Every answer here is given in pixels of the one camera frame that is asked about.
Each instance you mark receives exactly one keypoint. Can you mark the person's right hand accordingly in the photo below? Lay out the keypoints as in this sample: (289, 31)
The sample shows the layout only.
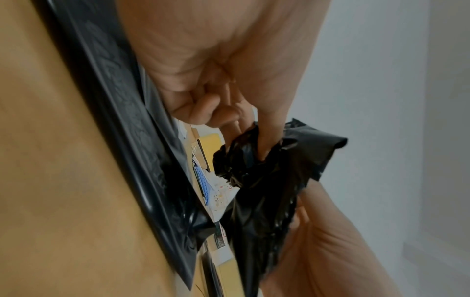
(330, 246)

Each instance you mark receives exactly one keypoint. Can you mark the blue blister pack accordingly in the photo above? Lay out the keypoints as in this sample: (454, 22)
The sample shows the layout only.
(201, 184)

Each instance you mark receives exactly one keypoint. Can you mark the black plastic trash bag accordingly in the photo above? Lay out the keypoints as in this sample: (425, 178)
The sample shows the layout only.
(257, 203)

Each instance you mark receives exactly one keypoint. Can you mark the white printed paper wrapper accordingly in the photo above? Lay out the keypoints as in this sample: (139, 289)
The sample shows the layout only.
(220, 194)

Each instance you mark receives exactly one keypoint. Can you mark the yellow cardboard box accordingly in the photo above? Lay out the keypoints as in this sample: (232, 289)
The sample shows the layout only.
(215, 150)

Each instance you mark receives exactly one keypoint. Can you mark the person's left hand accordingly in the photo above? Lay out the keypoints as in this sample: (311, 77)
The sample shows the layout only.
(227, 43)

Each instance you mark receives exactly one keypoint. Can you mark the yellow cardboard piece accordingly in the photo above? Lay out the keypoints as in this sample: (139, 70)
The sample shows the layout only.
(226, 272)

